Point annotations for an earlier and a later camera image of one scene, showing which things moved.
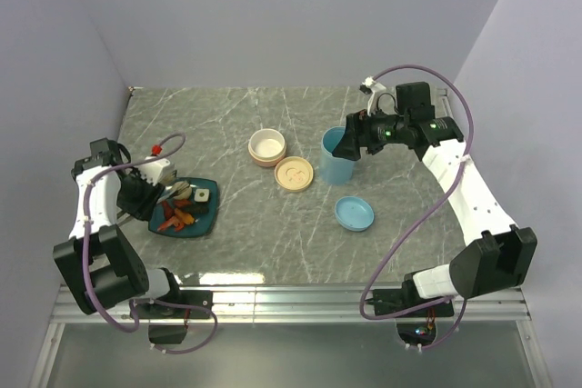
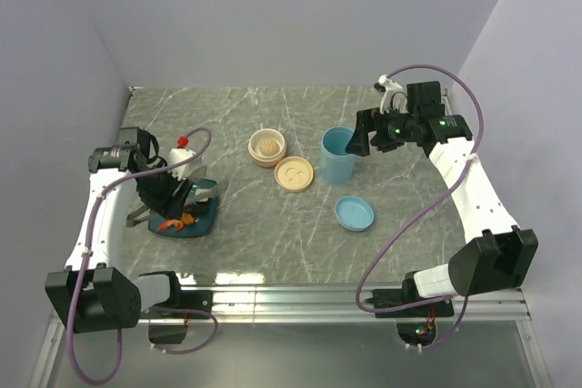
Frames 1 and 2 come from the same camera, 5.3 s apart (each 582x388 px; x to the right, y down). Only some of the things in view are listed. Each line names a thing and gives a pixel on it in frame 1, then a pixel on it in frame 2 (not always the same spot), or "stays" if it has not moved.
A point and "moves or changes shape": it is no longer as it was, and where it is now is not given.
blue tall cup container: (334, 169) stays
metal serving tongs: (171, 187) moves or changes shape
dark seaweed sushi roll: (197, 207) stays
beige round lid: (294, 174) stays
